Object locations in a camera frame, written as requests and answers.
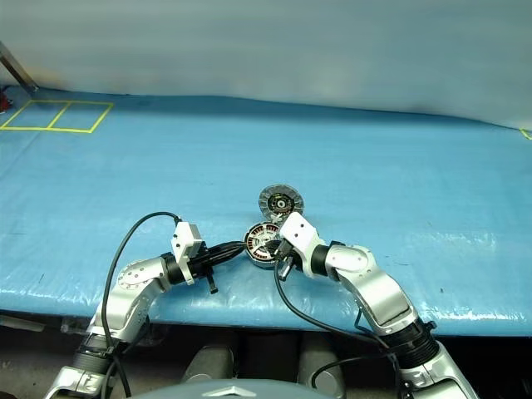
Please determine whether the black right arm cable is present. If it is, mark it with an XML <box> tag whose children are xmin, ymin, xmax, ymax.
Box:
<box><xmin>273</xmin><ymin>265</ymin><xmax>402</xmax><ymax>399</ymax></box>

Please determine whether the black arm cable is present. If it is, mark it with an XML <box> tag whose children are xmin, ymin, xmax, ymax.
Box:
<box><xmin>101</xmin><ymin>211</ymin><xmax>184</xmax><ymax>399</ymax></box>
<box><xmin>273</xmin><ymin>265</ymin><xmax>402</xmax><ymax>399</ymax></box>

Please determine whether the copper coil motor stator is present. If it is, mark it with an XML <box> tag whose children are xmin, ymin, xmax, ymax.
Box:
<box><xmin>243</xmin><ymin>222</ymin><xmax>288</xmax><ymax>267</ymax></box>

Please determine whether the yellow tape rectangle outline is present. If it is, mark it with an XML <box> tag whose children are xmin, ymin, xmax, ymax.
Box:
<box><xmin>0</xmin><ymin>99</ymin><xmax>115</xmax><ymax>134</ymax></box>

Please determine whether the grey rounded shape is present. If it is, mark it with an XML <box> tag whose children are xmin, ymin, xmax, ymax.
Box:
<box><xmin>181</xmin><ymin>344</ymin><xmax>236</xmax><ymax>383</ymax></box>
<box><xmin>298</xmin><ymin>334</ymin><xmax>346</xmax><ymax>398</ymax></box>

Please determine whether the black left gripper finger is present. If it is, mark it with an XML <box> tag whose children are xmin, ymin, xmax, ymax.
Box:
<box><xmin>207</xmin><ymin>241</ymin><xmax>247</xmax><ymax>257</ymax></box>
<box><xmin>209</xmin><ymin>248</ymin><xmax>244</xmax><ymax>268</ymax></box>

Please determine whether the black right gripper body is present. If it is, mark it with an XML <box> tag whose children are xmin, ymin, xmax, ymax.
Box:
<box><xmin>277</xmin><ymin>239</ymin><xmax>298</xmax><ymax>271</ymax></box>

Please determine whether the slanted metal bar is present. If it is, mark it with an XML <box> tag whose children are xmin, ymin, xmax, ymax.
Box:
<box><xmin>0</xmin><ymin>40</ymin><xmax>40</xmax><ymax>91</ymax></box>

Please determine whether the blue-grey robot torso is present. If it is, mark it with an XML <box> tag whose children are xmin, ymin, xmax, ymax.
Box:
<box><xmin>132</xmin><ymin>378</ymin><xmax>321</xmax><ymax>399</ymax></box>

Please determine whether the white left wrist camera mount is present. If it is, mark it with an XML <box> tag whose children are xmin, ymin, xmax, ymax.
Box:
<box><xmin>170</xmin><ymin>222</ymin><xmax>204</xmax><ymax>286</ymax></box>

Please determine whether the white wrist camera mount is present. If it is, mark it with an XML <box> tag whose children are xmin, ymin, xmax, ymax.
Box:
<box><xmin>278</xmin><ymin>211</ymin><xmax>328</xmax><ymax>278</ymax></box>
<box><xmin>170</xmin><ymin>222</ymin><xmax>204</xmax><ymax>286</ymax></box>

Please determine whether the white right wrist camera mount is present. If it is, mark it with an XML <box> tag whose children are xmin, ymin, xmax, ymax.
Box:
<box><xmin>278</xmin><ymin>211</ymin><xmax>328</xmax><ymax>278</ymax></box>

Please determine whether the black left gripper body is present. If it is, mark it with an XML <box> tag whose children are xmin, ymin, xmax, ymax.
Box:
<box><xmin>188</xmin><ymin>244</ymin><xmax>219</xmax><ymax>295</ymax></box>

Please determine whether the blue plastic table cover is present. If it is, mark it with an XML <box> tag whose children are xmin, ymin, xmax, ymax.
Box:
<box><xmin>0</xmin><ymin>85</ymin><xmax>532</xmax><ymax>337</ymax></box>

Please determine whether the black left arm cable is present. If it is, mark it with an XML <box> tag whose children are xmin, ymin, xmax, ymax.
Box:
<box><xmin>101</xmin><ymin>211</ymin><xmax>184</xmax><ymax>399</ymax></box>

